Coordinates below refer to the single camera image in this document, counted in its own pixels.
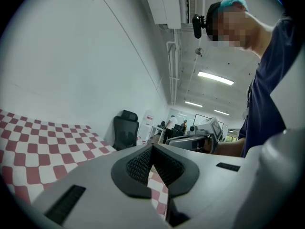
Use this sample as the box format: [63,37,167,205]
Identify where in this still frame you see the black head strap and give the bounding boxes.
[205,1,224,42]

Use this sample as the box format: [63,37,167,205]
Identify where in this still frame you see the white ceiling pipes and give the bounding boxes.
[166,29,181,106]

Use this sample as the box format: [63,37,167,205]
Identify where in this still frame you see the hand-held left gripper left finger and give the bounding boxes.
[30,143,173,229]

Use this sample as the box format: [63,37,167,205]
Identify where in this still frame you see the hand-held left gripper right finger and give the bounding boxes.
[153,143,260,229]

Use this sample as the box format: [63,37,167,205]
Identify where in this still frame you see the white panel with red label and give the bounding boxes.
[141,109,156,146]

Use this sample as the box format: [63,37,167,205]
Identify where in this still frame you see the black mesh office chair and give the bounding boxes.
[112,109,140,152]

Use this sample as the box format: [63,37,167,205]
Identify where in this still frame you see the black head-mounted camera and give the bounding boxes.
[192,13,207,40]

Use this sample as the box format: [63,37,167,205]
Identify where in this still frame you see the person's head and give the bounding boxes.
[209,5,275,57]

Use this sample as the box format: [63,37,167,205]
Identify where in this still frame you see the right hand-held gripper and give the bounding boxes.
[165,116,224,154]

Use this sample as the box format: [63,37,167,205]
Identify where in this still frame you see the white ceiling air conditioner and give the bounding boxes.
[142,0,192,30]

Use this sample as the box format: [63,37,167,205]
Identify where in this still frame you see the white desk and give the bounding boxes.
[149,125,168,141]

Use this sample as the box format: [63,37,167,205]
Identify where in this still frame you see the whiteboard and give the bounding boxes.
[193,113,224,128]

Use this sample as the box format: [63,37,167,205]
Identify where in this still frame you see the person's navy shirt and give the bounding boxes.
[238,13,301,158]

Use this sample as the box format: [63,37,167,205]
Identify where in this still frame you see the teal cap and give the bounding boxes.
[220,0,249,12]

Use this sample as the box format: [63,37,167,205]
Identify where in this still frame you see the person's right forearm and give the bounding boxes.
[212,137,246,157]

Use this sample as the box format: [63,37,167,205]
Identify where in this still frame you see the person's right hand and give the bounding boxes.
[203,137,215,153]

